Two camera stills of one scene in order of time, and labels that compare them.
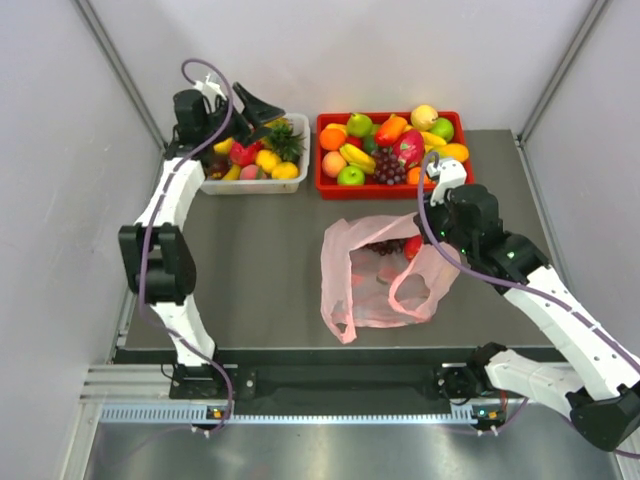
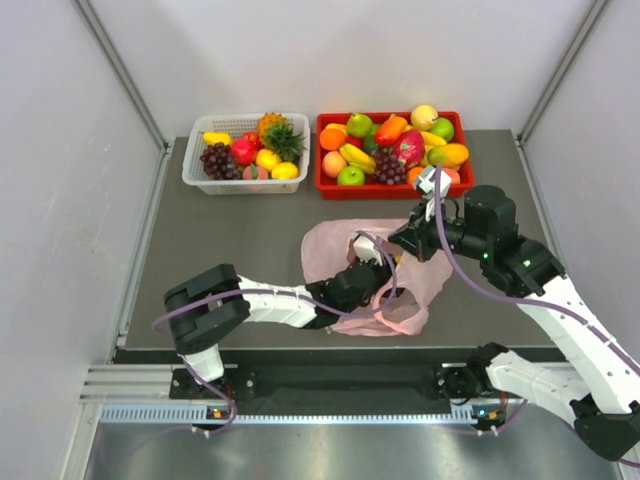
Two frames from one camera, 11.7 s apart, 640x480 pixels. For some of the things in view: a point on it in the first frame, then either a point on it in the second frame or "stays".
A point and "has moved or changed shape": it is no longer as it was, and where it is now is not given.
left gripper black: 256,110 -> 383,272
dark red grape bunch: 388,247 has moved or changed shape
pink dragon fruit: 410,148 stays
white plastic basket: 275,186 stays
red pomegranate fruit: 245,154 stays
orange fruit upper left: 331,138 stays
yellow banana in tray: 430,139 stays
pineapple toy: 283,140 stays
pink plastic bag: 361,288 has moved or changed shape
